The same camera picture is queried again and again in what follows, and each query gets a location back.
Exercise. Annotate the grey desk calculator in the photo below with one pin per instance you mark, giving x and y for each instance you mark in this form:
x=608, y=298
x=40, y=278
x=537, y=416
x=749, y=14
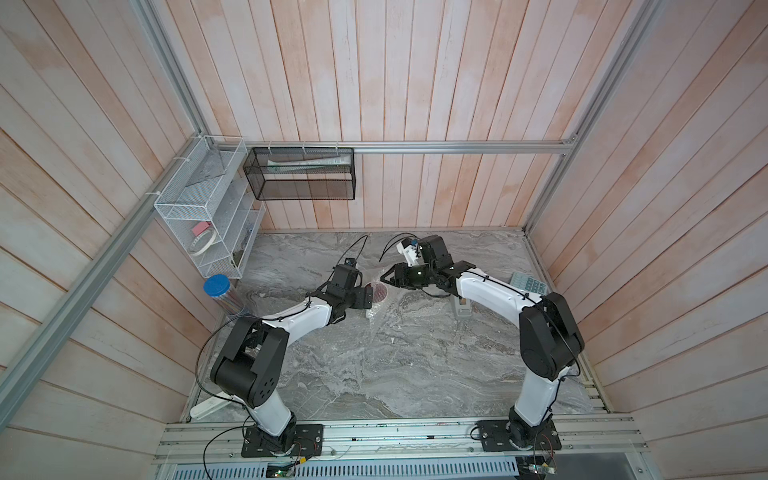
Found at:
x=529, y=283

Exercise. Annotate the white tape roll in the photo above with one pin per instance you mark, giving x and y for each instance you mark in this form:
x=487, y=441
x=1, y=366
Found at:
x=202, y=242

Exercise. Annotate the ruler in black basket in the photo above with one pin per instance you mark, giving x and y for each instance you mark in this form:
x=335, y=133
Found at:
x=294, y=164

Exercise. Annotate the white wire mesh shelf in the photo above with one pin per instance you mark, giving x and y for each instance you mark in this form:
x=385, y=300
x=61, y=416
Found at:
x=206, y=183

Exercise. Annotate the white tape dispenser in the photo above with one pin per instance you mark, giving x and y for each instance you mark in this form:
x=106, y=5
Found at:
x=462, y=307

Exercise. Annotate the aluminium mounting rail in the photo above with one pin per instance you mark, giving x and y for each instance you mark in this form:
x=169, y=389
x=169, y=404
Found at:
x=348, y=440

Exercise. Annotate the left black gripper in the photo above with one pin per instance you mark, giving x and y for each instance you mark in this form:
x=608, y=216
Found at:
x=360, y=293

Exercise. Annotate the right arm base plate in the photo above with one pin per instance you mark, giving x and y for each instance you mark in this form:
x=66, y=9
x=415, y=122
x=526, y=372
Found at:
x=505, y=435

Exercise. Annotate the pink eraser block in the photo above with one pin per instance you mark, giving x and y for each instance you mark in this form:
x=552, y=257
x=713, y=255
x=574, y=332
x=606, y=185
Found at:
x=200, y=228

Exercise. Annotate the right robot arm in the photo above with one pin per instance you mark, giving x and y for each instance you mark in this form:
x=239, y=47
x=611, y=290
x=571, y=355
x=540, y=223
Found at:
x=550, y=340

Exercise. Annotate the blue lid straw jar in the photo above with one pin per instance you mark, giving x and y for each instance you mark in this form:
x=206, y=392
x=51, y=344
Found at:
x=220, y=289

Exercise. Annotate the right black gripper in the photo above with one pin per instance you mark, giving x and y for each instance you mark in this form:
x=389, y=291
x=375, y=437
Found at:
x=400, y=278

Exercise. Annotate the white power strip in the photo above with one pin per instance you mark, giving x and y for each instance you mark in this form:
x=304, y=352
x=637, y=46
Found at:
x=208, y=407

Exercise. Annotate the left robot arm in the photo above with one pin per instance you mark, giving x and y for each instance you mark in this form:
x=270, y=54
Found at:
x=251, y=360

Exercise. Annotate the white mug red inside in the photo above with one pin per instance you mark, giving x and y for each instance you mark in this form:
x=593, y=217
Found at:
x=380, y=292

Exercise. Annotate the black wire mesh basket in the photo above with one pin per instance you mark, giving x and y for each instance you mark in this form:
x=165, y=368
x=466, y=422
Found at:
x=299, y=187

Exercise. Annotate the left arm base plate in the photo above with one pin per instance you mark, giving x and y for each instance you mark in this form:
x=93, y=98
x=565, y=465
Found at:
x=282, y=441

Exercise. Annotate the aluminium frame horizontal bar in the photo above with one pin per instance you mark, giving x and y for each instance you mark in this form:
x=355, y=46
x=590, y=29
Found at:
x=429, y=147

